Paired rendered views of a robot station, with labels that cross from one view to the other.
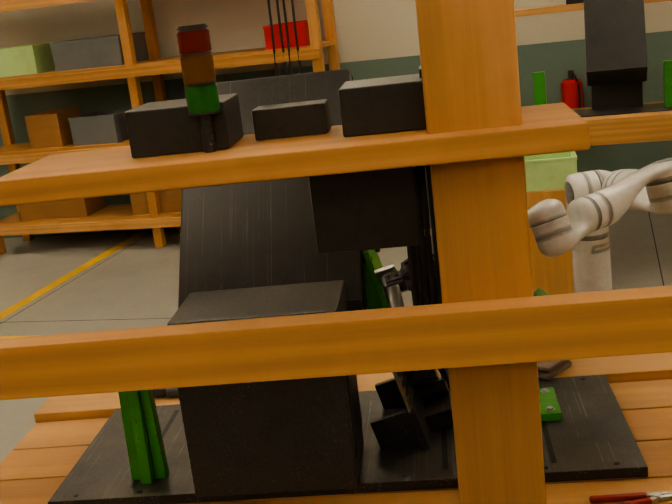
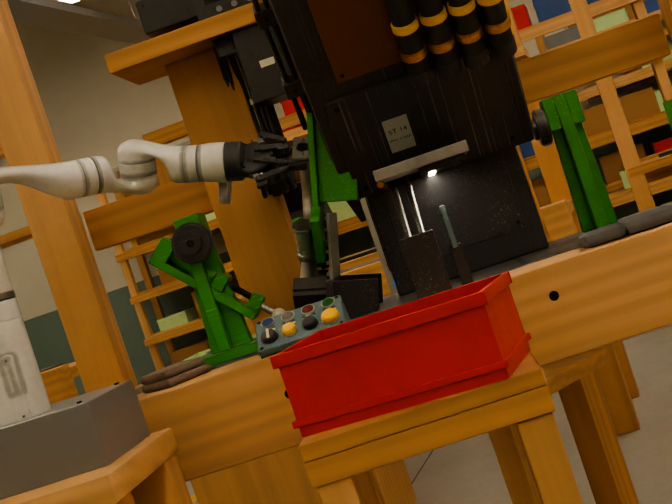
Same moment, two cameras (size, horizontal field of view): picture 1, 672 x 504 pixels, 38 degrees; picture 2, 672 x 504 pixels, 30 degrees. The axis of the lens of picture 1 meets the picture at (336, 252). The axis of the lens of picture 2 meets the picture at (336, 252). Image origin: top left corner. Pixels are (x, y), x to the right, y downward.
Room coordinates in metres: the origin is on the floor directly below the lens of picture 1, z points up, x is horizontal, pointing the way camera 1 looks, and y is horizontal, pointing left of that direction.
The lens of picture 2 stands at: (4.13, -0.18, 1.05)
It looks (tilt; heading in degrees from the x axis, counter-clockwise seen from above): 1 degrees down; 178
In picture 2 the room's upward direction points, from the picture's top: 19 degrees counter-clockwise
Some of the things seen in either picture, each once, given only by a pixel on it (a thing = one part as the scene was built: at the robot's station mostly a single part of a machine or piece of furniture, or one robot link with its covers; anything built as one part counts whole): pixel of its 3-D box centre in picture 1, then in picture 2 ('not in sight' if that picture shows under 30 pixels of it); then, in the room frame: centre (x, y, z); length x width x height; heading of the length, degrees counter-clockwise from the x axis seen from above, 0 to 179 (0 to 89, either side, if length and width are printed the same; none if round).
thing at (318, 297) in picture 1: (272, 386); (444, 188); (1.67, 0.15, 1.07); 0.30 x 0.18 x 0.34; 83
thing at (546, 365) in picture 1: (544, 364); (175, 374); (2.00, -0.43, 0.91); 0.10 x 0.08 x 0.03; 134
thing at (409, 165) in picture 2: not in sight; (422, 167); (1.91, 0.09, 1.11); 0.39 x 0.16 x 0.03; 173
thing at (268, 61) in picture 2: (366, 197); (285, 57); (1.58, -0.06, 1.42); 0.17 x 0.12 x 0.15; 83
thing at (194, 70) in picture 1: (198, 69); not in sight; (1.51, 0.18, 1.67); 0.05 x 0.05 x 0.05
